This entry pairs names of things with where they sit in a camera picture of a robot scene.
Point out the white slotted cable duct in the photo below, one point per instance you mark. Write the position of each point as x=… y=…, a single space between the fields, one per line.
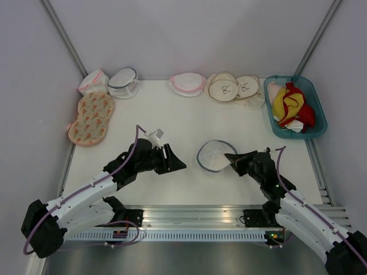
x=171 y=235

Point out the pink-trimmed crumpled mesh bag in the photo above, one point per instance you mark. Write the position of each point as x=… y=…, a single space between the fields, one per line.
x=96 y=81

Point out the right aluminium frame post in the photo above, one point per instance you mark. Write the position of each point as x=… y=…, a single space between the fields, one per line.
x=321 y=30

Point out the blue-trimmed white mesh laundry bag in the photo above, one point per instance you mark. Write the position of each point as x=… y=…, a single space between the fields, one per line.
x=211 y=156

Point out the yellow bra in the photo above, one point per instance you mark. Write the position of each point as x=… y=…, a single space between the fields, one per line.
x=287 y=104

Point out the left aluminium frame post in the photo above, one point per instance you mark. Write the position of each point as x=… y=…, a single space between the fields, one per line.
x=63 y=35

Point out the right side aluminium rail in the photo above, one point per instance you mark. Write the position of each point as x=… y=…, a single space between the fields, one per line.
x=318 y=171

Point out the pale pink bra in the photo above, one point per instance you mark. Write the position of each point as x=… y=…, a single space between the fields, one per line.
x=273 y=90

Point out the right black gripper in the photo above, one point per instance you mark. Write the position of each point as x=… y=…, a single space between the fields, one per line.
x=238 y=161

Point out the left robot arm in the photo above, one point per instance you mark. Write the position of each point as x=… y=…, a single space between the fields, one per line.
x=47 y=226

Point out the blue-trimmed cylindrical mesh bag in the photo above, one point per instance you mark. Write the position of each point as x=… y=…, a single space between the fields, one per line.
x=124 y=84

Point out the left side aluminium rail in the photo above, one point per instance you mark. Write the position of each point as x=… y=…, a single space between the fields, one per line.
x=65 y=171

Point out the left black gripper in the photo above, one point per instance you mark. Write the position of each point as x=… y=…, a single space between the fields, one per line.
x=171 y=162

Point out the aluminium frame post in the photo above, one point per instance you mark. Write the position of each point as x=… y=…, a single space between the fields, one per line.
x=321 y=30
x=63 y=35

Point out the white garment in basket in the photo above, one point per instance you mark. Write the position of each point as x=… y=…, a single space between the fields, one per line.
x=289 y=124

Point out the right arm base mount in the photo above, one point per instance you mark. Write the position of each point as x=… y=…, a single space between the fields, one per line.
x=263 y=217

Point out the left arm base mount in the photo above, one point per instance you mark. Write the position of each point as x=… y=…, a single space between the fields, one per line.
x=126 y=215

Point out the pink-trimmed round mesh bag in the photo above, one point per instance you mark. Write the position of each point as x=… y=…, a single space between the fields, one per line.
x=187 y=84

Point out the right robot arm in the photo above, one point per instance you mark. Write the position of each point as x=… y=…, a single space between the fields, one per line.
x=342 y=251

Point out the floral beige laundry bag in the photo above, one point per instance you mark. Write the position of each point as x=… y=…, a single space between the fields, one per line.
x=94 y=112

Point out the beige bra-print laundry bag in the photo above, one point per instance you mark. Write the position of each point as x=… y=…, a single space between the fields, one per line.
x=221 y=87

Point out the teal plastic basket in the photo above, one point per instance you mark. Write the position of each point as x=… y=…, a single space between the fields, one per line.
x=309 y=91

